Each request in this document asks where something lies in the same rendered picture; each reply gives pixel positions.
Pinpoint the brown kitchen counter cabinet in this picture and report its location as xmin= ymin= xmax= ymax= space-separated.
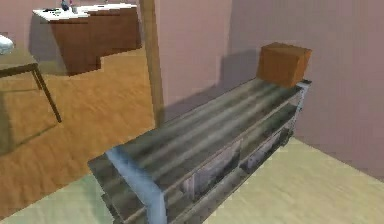
xmin=32 ymin=2 xmax=143 ymax=77

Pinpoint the grey wooden shelf unit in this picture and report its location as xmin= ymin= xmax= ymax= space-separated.
xmin=87 ymin=78 xmax=313 ymax=224

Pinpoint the brown cardboard box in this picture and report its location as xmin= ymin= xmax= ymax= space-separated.
xmin=255 ymin=41 xmax=313 ymax=89

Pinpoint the dark wooden table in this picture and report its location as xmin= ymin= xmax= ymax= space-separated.
xmin=0 ymin=46 xmax=63 ymax=124

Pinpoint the white bowl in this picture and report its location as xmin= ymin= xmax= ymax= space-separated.
xmin=0 ymin=34 xmax=16 ymax=56

